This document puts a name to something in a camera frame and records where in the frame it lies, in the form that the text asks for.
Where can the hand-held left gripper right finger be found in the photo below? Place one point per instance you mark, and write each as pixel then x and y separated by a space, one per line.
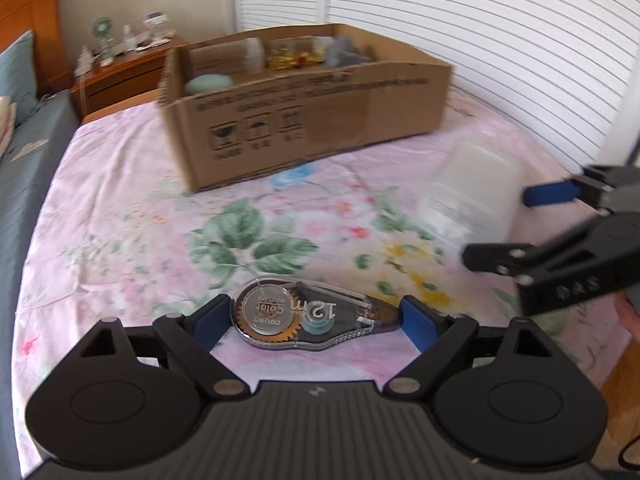
pixel 422 322

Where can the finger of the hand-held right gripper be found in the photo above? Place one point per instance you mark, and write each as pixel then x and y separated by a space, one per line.
pixel 500 257
pixel 550 194

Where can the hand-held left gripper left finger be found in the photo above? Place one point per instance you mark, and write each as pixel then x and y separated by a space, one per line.
pixel 207 320

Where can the white translucent plastic container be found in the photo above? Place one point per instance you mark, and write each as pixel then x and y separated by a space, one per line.
pixel 470 195

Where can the clear correction tape dispenser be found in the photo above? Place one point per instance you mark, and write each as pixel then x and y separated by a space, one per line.
pixel 280 310

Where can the cardboard box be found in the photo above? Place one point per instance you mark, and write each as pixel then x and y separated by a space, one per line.
pixel 325 120

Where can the grey dog toy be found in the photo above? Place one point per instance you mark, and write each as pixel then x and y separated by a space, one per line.
pixel 345 52

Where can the pink floral bed sheet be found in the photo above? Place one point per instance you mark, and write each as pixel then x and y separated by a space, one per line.
pixel 150 200

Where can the blue bed sheet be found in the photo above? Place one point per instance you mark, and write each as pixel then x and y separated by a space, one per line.
pixel 30 210

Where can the pale green round object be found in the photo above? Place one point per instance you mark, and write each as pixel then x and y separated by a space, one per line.
pixel 210 84

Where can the wooden nightstand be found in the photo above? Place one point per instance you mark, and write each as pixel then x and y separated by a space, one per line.
pixel 130 65

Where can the empty clear plastic jar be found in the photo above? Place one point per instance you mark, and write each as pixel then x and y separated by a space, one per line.
pixel 254 55

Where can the yellow-red packaged item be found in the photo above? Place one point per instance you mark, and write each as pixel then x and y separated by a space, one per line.
pixel 292 57

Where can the small green desk fan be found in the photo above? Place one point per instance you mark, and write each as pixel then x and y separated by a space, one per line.
pixel 102 30

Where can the blue pillow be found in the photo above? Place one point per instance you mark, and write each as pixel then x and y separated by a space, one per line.
pixel 17 75

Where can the wooden headboard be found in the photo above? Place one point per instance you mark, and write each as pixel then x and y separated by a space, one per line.
pixel 40 20

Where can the wooden bed frame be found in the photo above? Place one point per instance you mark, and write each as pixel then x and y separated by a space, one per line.
pixel 125 105

